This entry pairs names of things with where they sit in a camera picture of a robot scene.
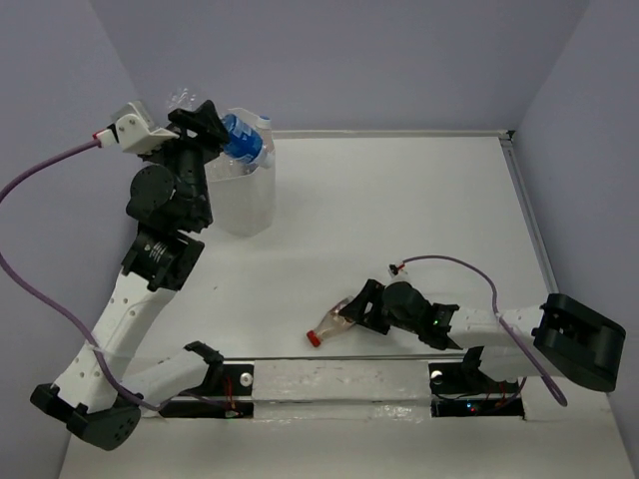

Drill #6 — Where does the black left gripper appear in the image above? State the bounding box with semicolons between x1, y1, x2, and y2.
140;99;230;228

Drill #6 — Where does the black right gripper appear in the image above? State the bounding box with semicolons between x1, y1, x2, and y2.
338;277;419;335

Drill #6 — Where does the red cap tea bottle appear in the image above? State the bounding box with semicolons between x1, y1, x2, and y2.
306;296;353;347

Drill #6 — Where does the blue label water bottle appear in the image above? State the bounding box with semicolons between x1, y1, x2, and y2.
166;87;276;172

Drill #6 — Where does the clear crushed bottle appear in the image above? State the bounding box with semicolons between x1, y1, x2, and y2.
255;115;273;135

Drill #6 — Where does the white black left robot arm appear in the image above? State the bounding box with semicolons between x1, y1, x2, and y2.
30;100;229;451

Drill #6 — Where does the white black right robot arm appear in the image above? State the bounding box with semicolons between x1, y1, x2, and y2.
339;279;626;392

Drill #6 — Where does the white octagonal plastic bin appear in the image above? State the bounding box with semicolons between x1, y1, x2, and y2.
204;107;279;237

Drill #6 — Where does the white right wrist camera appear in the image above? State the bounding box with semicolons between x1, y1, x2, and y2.
387;262;408;281

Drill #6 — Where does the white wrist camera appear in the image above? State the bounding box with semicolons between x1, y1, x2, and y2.
93;101;174;156
387;262;408;281

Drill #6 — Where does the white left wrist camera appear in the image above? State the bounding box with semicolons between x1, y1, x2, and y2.
93;101;174;156

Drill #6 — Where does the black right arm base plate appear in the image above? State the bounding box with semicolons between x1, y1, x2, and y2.
428;362;525;418

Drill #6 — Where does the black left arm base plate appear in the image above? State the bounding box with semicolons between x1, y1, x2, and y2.
159;361;255;419

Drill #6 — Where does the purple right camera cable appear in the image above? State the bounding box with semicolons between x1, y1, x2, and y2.
398;254;569;408

